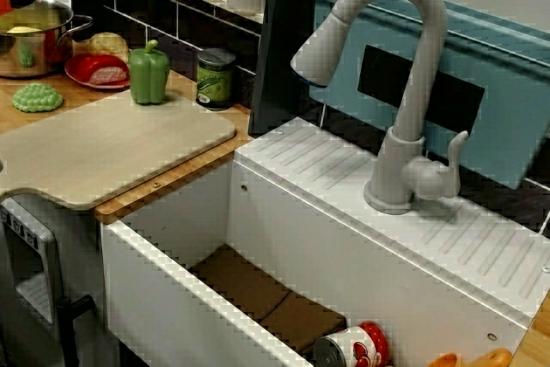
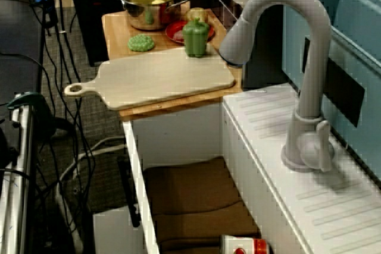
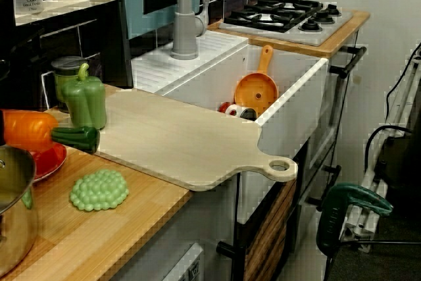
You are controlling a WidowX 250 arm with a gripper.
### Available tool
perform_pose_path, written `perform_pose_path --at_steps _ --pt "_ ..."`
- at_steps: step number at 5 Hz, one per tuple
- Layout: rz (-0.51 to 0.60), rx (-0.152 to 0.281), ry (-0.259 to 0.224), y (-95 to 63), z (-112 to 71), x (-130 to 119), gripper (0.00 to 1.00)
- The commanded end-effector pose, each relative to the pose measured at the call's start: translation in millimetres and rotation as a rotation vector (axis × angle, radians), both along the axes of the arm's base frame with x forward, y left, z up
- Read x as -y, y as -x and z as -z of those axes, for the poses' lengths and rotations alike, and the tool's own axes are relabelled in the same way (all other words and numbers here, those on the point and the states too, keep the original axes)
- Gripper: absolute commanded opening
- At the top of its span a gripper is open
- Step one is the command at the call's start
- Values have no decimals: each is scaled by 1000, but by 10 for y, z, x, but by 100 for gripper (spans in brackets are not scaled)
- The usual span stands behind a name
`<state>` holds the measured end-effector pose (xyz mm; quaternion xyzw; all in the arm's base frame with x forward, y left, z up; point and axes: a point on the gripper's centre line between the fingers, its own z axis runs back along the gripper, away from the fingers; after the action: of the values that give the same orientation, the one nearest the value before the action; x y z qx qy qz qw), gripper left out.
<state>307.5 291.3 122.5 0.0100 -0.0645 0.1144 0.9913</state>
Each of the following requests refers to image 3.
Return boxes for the orange toy carrot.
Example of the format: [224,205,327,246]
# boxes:
[0,109,101,155]

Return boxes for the red white tomato can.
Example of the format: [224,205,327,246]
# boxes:
[218,101,258,120]

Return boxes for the pale wooden cutting board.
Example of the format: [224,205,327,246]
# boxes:
[91,88,299,193]

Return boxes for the orange toy strainer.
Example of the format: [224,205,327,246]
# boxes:
[234,45,280,111]

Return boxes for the white toy sink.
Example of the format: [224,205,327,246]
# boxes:
[130,30,341,226]

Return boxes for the grey toy faucet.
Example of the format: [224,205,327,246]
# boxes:
[170,0,213,61]

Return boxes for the black upright panel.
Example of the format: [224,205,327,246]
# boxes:
[100,0,134,89]

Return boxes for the black grey toy stove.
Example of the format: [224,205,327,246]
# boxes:
[218,0,355,47]

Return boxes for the wood grain cabinet door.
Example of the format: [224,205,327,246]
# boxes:
[245,178,297,281]

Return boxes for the green toy bell pepper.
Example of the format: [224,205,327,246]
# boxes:
[61,63,108,130]

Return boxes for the green toy grapes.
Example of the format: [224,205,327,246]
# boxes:
[68,168,130,212]

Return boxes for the wooden stove countertop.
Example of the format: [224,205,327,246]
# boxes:
[207,11,371,59]

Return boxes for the grey toy dishwasher panel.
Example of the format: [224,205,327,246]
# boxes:
[111,243,207,281]

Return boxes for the red plate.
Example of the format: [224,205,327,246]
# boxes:
[29,142,68,183]

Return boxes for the green clamp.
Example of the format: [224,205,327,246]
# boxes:
[316,182,394,257]

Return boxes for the green pea can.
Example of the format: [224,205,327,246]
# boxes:
[51,56,88,113]

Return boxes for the black power box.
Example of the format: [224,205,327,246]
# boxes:
[378,129,421,209]

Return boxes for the steel pot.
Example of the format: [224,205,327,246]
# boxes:
[0,144,39,277]

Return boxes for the black cabinet handle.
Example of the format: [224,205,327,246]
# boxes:
[216,240,246,281]
[307,164,343,211]
[330,45,368,80]

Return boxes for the thick black cable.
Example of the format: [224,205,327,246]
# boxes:
[363,125,412,176]

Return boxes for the aluminium frame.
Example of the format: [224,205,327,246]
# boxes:
[341,43,421,242]

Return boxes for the thin black cable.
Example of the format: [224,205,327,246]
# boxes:
[386,49,421,124]

